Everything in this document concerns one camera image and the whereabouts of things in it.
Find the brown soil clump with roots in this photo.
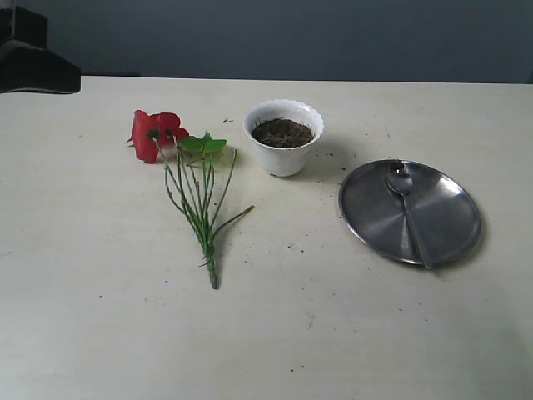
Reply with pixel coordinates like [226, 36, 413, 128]
[252, 118, 314, 148]

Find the red artificial flower with stems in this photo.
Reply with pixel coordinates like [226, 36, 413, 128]
[127, 109, 254, 290]

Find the white plastic flower pot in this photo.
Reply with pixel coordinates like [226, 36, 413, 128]
[242, 99, 324, 178]

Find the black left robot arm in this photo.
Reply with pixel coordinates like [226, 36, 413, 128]
[1, 1, 82, 94]

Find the steel spork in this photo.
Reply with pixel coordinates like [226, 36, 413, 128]
[386, 160, 434, 270]

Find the round steel plate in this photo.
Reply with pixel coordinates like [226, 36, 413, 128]
[338, 159, 481, 267]

